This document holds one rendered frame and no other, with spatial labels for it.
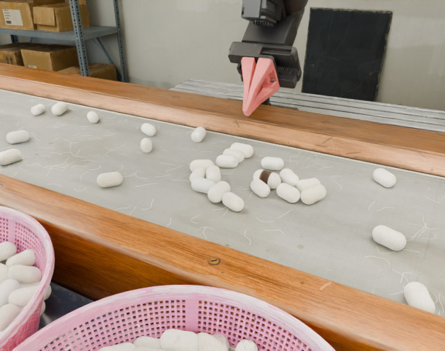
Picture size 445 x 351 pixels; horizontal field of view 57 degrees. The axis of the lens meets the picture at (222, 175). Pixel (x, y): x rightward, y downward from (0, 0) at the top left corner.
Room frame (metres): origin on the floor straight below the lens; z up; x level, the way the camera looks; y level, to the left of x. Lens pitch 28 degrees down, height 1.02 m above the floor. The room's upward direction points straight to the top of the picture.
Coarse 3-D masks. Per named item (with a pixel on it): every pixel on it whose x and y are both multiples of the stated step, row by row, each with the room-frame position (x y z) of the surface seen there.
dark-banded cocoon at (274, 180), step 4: (256, 172) 0.48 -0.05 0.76; (260, 172) 0.48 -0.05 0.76; (272, 172) 0.48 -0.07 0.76; (256, 176) 0.48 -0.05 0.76; (272, 176) 0.47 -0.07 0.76; (276, 176) 0.47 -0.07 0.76; (268, 180) 0.47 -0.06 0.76; (272, 180) 0.47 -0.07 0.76; (276, 180) 0.47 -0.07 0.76; (280, 180) 0.47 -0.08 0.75; (268, 184) 0.47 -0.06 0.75; (272, 184) 0.46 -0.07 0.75; (276, 184) 0.47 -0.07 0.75; (272, 188) 0.47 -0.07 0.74
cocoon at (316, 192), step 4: (316, 184) 0.45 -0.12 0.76; (308, 188) 0.44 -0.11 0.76; (312, 188) 0.44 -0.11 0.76; (316, 188) 0.44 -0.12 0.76; (320, 188) 0.44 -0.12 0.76; (324, 188) 0.44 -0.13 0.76; (304, 192) 0.43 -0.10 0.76; (308, 192) 0.43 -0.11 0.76; (312, 192) 0.43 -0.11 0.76; (316, 192) 0.43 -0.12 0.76; (320, 192) 0.44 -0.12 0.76; (324, 192) 0.44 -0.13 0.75; (304, 196) 0.43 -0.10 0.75; (308, 196) 0.43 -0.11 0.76; (312, 196) 0.43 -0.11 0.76; (316, 196) 0.43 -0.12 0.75; (320, 196) 0.43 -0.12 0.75; (324, 196) 0.44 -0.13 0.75; (304, 200) 0.43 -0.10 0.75; (308, 200) 0.43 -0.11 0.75; (312, 200) 0.43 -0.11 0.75; (316, 200) 0.43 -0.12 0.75
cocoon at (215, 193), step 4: (216, 184) 0.45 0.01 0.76; (220, 184) 0.45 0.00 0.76; (224, 184) 0.45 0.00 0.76; (228, 184) 0.46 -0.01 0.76; (212, 188) 0.44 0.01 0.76; (216, 188) 0.44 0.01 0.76; (220, 188) 0.44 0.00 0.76; (224, 188) 0.44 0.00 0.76; (228, 188) 0.45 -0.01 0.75; (208, 192) 0.44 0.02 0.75; (212, 192) 0.43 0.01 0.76; (216, 192) 0.43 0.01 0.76; (220, 192) 0.44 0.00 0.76; (224, 192) 0.44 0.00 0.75; (208, 196) 0.44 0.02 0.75; (212, 196) 0.43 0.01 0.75; (216, 196) 0.43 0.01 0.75; (220, 196) 0.43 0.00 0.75; (212, 200) 0.43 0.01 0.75; (216, 200) 0.43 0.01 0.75; (220, 200) 0.43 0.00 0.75
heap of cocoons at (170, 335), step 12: (144, 336) 0.24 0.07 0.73; (168, 336) 0.23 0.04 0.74; (180, 336) 0.23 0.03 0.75; (192, 336) 0.23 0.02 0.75; (204, 336) 0.23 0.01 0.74; (216, 336) 0.24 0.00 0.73; (108, 348) 0.22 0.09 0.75; (120, 348) 0.22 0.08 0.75; (132, 348) 0.22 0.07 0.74; (144, 348) 0.22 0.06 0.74; (156, 348) 0.23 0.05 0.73; (168, 348) 0.22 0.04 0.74; (180, 348) 0.22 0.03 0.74; (192, 348) 0.22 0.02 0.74; (204, 348) 0.22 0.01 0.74; (216, 348) 0.22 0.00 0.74; (228, 348) 0.23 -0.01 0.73; (240, 348) 0.22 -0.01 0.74; (252, 348) 0.22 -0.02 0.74
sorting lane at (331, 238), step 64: (0, 128) 0.69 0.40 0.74; (64, 128) 0.69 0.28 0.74; (128, 128) 0.69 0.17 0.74; (192, 128) 0.69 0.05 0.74; (64, 192) 0.46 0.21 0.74; (128, 192) 0.46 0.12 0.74; (192, 192) 0.46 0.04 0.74; (384, 192) 0.46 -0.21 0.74; (320, 256) 0.33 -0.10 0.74; (384, 256) 0.33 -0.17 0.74
